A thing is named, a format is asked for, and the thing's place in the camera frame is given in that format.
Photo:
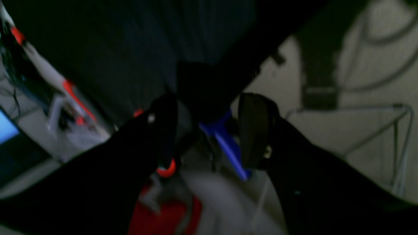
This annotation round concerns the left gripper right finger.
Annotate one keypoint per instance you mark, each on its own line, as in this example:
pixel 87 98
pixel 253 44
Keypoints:
pixel 319 193

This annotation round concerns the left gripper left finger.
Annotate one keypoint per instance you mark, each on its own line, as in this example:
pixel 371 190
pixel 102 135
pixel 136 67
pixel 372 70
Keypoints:
pixel 95 193

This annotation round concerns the dark grey t-shirt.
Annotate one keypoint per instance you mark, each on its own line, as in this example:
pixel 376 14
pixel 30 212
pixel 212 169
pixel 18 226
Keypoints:
pixel 126 53

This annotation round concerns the red clamp far left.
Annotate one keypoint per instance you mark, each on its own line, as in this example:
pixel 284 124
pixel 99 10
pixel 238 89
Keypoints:
pixel 166 206

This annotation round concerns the computer monitor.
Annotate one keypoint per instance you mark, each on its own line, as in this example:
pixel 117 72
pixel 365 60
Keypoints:
pixel 7 128

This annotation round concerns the blue clamp far left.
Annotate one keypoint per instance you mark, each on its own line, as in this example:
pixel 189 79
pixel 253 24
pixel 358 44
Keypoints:
pixel 227 143

